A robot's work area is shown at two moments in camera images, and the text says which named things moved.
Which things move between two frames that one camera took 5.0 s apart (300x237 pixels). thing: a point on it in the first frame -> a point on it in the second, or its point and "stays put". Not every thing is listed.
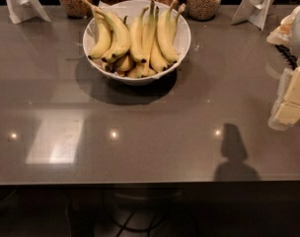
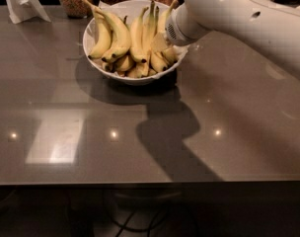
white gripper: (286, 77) -> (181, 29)
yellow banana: (136, 43) stays put
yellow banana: (139, 70) stays put
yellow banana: (104, 36) stays put
